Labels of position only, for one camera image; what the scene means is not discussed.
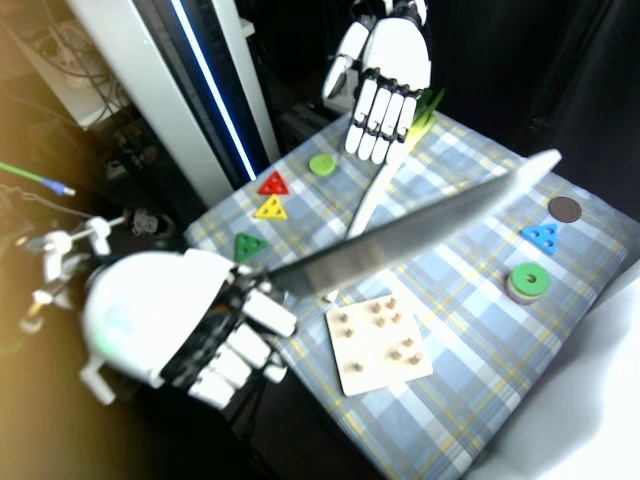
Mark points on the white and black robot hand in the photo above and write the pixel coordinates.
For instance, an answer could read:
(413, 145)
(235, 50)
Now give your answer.
(150, 315)
(397, 55)

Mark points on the red triangle block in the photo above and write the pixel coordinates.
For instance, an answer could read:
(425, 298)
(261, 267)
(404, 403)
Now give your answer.
(274, 186)

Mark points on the blue plaid cloth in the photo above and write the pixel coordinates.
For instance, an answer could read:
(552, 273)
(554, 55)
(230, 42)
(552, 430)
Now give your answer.
(475, 375)

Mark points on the green round disc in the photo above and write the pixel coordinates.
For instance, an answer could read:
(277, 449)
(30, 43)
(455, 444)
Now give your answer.
(322, 165)

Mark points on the black metal rail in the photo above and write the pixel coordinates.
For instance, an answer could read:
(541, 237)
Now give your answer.
(300, 122)

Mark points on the brown round disc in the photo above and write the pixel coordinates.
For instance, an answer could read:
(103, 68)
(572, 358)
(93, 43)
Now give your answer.
(565, 208)

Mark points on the white column with blue strip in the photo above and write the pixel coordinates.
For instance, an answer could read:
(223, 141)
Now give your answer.
(150, 100)

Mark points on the wooden peg board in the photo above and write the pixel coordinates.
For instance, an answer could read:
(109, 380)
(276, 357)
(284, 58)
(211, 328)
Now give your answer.
(370, 350)

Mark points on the leek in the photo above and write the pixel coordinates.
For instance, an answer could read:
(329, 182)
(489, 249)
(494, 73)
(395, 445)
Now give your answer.
(380, 190)

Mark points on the yellow triangle block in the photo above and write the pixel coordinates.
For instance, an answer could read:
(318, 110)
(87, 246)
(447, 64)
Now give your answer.
(271, 210)

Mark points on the blue triangle block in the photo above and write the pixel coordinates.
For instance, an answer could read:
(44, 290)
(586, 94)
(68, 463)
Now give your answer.
(542, 239)

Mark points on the white power strip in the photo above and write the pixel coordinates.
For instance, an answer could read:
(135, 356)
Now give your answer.
(75, 65)

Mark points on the white rounded cover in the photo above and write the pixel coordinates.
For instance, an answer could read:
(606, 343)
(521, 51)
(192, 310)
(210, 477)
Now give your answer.
(600, 400)

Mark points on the green triangle block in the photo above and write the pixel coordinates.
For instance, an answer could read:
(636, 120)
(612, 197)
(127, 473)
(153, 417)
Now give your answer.
(249, 249)

